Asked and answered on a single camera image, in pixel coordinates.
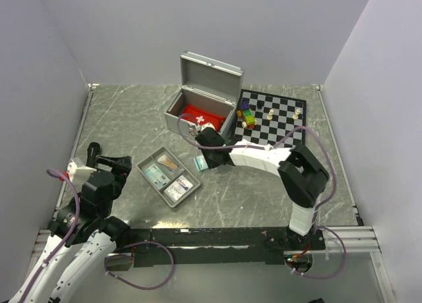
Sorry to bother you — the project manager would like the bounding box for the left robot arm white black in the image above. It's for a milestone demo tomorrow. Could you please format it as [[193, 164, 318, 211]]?
[[10, 155, 132, 302]]

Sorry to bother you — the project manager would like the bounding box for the white chess piece right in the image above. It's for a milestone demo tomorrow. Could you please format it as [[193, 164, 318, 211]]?
[[293, 108, 301, 120]]

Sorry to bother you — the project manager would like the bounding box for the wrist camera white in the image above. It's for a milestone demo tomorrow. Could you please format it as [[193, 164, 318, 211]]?
[[65, 157, 95, 186], [188, 123, 215, 136]]

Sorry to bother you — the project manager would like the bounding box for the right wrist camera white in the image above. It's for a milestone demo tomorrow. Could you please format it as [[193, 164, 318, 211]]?
[[188, 123, 215, 136]]

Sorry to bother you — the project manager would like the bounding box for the silver metal medicine case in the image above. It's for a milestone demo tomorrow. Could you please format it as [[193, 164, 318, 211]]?
[[164, 51, 243, 138]]

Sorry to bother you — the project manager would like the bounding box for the colourful toy brick car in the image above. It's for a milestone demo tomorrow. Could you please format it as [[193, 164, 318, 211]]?
[[237, 101, 257, 129]]

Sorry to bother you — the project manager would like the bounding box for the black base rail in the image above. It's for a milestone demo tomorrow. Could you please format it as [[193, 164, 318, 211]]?
[[111, 227, 326, 267]]

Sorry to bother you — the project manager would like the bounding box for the white chess piece left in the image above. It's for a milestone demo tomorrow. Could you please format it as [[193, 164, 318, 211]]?
[[266, 109, 274, 121]]

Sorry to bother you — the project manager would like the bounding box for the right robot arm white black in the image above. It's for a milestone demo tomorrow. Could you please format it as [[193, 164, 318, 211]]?
[[195, 127, 330, 250]]

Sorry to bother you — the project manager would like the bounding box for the black white chessboard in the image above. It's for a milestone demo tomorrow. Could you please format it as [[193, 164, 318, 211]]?
[[231, 90, 307, 145]]

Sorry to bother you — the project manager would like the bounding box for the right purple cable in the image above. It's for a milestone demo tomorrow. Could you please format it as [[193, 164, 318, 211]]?
[[177, 113, 349, 281]]

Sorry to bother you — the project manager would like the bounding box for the red first aid pouch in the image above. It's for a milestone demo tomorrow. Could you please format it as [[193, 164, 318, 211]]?
[[182, 104, 226, 131]]

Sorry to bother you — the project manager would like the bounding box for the black marker orange cap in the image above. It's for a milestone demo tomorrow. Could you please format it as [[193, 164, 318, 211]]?
[[86, 142, 101, 168]]

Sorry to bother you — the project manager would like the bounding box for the grey plastic divided tray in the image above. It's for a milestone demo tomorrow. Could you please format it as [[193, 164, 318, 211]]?
[[136, 147, 201, 208]]

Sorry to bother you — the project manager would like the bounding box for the white chess piece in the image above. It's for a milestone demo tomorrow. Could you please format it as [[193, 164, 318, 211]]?
[[293, 108, 301, 120], [266, 109, 274, 121]]

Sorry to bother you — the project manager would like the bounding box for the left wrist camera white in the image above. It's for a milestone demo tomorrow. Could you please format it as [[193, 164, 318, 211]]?
[[65, 157, 95, 186]]

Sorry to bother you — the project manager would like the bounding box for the bag of cotton swabs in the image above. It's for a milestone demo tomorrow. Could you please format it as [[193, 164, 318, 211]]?
[[157, 154, 179, 170]]

